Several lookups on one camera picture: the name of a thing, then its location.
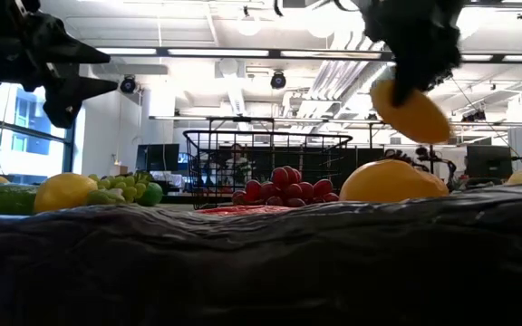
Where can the person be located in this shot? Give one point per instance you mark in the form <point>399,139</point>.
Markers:
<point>236,165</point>

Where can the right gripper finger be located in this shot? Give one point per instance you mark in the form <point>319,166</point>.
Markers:
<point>403,88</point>

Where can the green grape bunch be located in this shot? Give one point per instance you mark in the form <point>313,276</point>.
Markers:
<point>120,188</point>

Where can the black ceiling spot lamp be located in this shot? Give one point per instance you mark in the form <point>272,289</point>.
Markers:
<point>278,80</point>
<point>128,84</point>

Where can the orange mango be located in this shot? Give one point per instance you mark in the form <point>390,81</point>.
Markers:
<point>392,183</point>
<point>419,120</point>

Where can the black monitor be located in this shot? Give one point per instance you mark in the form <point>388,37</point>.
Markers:
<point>157,157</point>
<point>487,160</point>

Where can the black background robot arm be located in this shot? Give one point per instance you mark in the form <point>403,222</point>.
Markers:
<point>424,153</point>

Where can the red chili pepper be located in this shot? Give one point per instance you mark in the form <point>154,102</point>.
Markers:
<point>243,210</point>

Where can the red grape bunch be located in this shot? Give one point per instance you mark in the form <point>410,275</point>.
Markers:
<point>283,188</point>

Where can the green cucumber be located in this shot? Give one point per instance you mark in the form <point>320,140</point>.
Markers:
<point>2,199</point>

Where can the green lime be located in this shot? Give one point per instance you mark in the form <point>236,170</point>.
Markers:
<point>153,194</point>

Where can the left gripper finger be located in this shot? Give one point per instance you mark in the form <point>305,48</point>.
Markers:
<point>66,99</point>
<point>61,45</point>

